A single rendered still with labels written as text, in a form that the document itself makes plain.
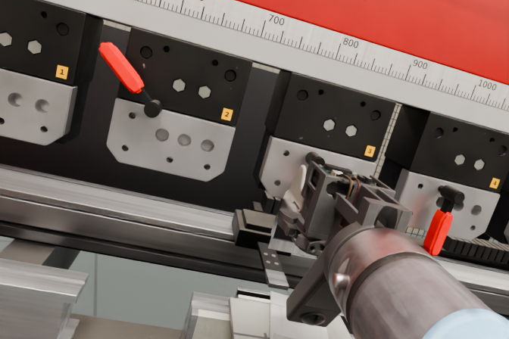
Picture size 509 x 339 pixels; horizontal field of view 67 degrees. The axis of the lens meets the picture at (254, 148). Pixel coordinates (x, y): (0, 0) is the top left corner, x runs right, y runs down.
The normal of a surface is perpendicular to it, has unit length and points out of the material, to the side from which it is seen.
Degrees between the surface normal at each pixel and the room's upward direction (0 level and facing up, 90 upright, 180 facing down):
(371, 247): 38
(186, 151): 90
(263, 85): 90
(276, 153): 90
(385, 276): 47
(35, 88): 90
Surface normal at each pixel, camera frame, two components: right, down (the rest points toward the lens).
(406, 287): -0.36, -0.90
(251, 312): 0.26, -0.95
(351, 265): -0.96, -0.23
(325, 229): 0.12, 0.22
